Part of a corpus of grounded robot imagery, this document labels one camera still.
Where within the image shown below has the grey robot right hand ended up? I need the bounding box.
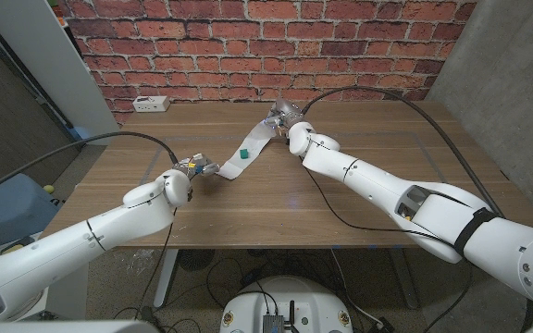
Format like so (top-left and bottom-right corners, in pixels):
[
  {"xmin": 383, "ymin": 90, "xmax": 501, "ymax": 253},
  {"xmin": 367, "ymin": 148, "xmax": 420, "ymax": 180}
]
[{"xmin": 266, "ymin": 98, "xmax": 304, "ymax": 130}]

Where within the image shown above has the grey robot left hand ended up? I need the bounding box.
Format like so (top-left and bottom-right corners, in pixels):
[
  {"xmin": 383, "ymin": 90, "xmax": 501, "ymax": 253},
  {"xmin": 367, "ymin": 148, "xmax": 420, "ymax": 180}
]
[{"xmin": 172, "ymin": 153, "xmax": 221, "ymax": 179}]

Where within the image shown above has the white cloth strip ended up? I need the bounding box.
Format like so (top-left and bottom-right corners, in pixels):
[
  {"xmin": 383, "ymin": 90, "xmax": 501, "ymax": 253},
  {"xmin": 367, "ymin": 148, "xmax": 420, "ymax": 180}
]
[{"xmin": 217, "ymin": 120, "xmax": 278, "ymax": 181}]

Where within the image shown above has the red brick printed backdrop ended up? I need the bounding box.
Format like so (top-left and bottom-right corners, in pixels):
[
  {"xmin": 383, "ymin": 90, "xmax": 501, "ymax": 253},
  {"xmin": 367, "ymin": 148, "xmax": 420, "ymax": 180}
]
[{"xmin": 57, "ymin": 0, "xmax": 478, "ymax": 126}]

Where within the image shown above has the white power strip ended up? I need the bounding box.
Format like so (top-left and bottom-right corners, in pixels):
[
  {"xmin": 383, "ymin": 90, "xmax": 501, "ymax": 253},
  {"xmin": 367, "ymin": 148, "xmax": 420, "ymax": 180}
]
[{"xmin": 131, "ymin": 95, "xmax": 171, "ymax": 114}]

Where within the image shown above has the black round fan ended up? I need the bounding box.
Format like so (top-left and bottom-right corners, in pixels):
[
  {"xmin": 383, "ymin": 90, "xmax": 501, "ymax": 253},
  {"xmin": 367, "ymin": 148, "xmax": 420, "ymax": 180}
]
[{"xmin": 177, "ymin": 249, "xmax": 216, "ymax": 272}]

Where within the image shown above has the white table leg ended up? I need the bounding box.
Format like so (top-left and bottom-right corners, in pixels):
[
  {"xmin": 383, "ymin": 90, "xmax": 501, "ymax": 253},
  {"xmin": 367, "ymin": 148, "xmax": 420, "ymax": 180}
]
[{"xmin": 153, "ymin": 248, "xmax": 180, "ymax": 309}]

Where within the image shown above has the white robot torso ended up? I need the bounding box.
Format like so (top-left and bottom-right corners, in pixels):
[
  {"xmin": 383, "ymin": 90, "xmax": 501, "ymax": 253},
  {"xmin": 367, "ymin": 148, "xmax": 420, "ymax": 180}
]
[{"xmin": 219, "ymin": 276, "xmax": 353, "ymax": 333}]

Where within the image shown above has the grey electronics box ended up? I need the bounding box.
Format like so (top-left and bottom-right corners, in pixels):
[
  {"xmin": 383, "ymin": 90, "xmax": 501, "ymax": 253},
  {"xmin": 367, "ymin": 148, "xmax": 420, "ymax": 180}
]
[{"xmin": 261, "ymin": 313, "xmax": 287, "ymax": 333}]

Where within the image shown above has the blue grey storage bin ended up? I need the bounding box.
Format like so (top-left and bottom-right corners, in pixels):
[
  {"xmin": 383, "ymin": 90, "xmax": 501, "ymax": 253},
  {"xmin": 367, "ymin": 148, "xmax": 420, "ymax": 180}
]
[{"xmin": 0, "ymin": 173, "xmax": 62, "ymax": 253}]

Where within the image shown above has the dark grey door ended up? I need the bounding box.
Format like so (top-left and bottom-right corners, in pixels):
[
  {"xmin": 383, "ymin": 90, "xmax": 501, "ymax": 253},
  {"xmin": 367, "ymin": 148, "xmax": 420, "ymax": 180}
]
[{"xmin": 0, "ymin": 8, "xmax": 85, "ymax": 200}]

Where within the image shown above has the grey table leg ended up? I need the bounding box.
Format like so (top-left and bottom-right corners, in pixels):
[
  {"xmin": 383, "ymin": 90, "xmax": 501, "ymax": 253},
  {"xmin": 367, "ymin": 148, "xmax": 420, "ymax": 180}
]
[{"xmin": 389, "ymin": 247, "xmax": 420, "ymax": 310}]

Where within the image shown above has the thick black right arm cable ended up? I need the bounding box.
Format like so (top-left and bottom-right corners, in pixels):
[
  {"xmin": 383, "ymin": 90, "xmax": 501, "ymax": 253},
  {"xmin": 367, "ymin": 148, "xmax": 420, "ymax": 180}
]
[{"xmin": 301, "ymin": 85, "xmax": 533, "ymax": 333}]

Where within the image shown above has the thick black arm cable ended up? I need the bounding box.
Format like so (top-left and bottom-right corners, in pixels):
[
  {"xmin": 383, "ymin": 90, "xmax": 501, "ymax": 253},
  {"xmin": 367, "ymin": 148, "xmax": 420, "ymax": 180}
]
[
  {"xmin": 0, "ymin": 130, "xmax": 180, "ymax": 203},
  {"xmin": 301, "ymin": 85, "xmax": 533, "ymax": 333}
]

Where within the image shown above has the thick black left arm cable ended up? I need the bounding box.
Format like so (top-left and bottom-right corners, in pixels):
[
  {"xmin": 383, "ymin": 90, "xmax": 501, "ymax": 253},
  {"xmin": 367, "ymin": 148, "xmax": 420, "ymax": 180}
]
[{"xmin": 0, "ymin": 130, "xmax": 180, "ymax": 203}]

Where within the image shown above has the thin black left wrist cable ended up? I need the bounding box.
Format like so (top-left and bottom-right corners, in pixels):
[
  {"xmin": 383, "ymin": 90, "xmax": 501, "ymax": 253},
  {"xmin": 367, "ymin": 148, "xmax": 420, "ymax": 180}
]
[{"xmin": 136, "ymin": 207, "xmax": 178, "ymax": 320}]

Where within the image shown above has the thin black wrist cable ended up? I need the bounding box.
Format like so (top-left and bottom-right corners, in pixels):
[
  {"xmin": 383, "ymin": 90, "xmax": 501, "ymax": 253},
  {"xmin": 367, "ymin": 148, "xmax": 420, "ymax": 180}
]
[
  {"xmin": 136, "ymin": 207, "xmax": 178, "ymax": 320},
  {"xmin": 301, "ymin": 156, "xmax": 476, "ymax": 333}
]

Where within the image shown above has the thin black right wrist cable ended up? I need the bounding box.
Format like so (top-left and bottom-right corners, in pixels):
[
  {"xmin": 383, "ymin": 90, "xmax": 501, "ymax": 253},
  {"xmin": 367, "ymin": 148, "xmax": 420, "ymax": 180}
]
[{"xmin": 301, "ymin": 156, "xmax": 476, "ymax": 333}]

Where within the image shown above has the white wall panel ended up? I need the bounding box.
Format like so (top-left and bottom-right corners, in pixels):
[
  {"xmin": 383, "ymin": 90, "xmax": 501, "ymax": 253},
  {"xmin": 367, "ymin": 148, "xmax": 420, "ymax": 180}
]
[{"xmin": 0, "ymin": 0, "xmax": 120, "ymax": 147}]

